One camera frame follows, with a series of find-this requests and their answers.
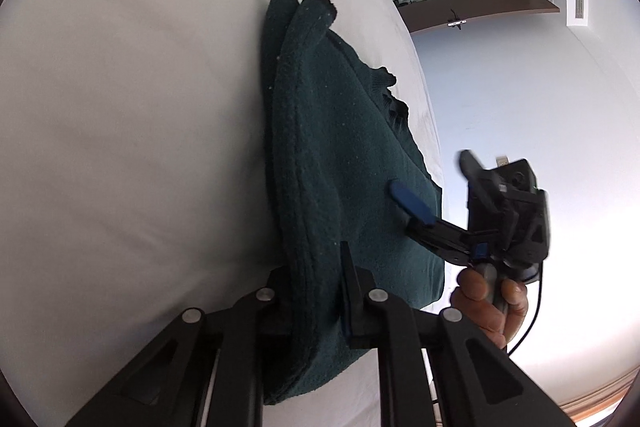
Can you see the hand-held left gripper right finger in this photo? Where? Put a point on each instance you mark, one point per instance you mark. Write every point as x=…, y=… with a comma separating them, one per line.
x=359, y=307

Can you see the dark green sweater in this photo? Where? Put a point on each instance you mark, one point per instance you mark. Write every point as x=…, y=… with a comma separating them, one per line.
x=335, y=167

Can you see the person's right hand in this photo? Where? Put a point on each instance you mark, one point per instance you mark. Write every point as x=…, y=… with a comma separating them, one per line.
x=487, y=312

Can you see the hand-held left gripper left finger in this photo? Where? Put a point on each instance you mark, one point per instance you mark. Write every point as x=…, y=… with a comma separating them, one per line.
x=260, y=312

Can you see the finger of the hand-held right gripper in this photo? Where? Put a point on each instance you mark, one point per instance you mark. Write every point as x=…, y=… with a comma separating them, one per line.
x=412, y=204
x=475, y=172

